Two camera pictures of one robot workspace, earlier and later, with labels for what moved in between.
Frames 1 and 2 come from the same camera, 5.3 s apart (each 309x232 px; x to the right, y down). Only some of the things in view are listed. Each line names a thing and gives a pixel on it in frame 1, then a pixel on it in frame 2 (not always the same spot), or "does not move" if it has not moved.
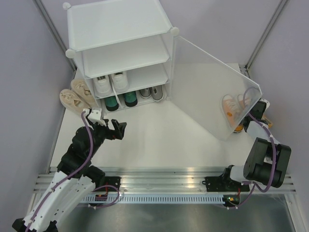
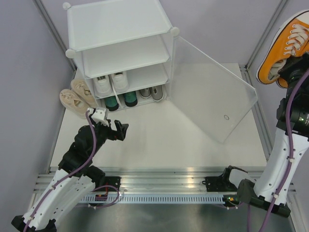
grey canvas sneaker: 146,93 does not move
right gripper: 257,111 → 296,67
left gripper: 113,134 does not move
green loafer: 131,99 does not move
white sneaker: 103,86 does not move
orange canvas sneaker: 244,105 → 290,40
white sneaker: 121,81 does not move
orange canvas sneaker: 231,112 → 283,82
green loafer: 111,103 does not move
